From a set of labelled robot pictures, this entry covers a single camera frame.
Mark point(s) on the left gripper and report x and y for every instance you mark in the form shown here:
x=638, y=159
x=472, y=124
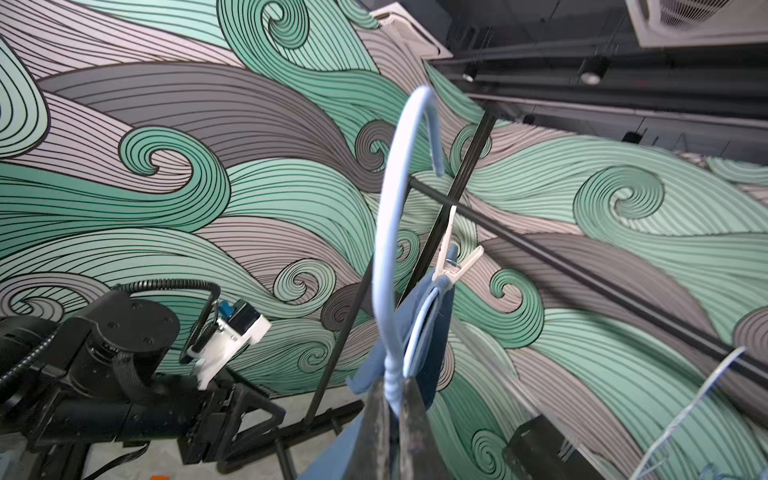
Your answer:
x=231, y=426

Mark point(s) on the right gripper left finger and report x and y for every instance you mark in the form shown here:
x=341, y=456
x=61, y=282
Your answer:
x=371, y=457

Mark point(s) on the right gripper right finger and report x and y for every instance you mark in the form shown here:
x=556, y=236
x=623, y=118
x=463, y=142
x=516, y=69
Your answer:
x=419, y=457

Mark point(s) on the slate blue t-shirt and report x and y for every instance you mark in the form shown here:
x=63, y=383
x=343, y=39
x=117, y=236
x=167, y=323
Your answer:
x=423, y=320

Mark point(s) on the grey clothespin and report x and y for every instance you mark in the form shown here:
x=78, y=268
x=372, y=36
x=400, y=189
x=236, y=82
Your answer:
x=447, y=264

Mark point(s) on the blue wire hanger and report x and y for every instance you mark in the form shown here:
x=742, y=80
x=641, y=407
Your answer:
x=421, y=105

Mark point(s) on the white wire hanger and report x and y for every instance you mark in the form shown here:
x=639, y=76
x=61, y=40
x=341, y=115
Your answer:
x=642, y=468

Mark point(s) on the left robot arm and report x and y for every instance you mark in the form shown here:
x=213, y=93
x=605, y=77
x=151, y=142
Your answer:
x=94, y=377

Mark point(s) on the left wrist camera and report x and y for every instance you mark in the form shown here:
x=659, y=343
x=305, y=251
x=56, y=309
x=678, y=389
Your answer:
x=235, y=326

